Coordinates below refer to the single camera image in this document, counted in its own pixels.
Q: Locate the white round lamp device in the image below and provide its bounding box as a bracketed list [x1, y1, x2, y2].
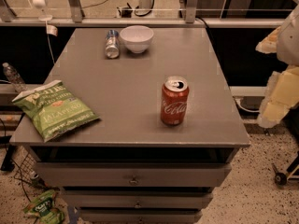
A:
[32, 0, 52, 21]

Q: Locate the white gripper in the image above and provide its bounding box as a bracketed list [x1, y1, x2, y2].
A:
[255, 5, 299, 129]

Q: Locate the white bowl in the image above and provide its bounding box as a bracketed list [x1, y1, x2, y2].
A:
[120, 25, 154, 54]

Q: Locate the green snack bag on floor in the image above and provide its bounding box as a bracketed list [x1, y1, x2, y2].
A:
[23, 189, 64, 224]

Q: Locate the clear plastic water bottle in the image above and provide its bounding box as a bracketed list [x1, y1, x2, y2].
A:
[3, 63, 27, 92]

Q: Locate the red coke can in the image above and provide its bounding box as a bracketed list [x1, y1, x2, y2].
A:
[161, 76, 190, 126]

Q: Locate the grey drawer cabinet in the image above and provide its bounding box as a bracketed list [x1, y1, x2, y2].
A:
[12, 28, 249, 224]

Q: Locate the white cable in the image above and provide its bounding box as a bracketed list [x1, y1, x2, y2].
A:
[44, 20, 56, 65]

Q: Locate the green jalapeno chip bag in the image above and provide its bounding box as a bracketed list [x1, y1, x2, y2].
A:
[12, 80, 99, 142]

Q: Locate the black caster wheel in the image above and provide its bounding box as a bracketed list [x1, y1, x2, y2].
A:
[272, 164, 287, 186]

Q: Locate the silver blue can lying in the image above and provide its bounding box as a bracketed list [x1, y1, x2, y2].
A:
[105, 30, 120, 59]

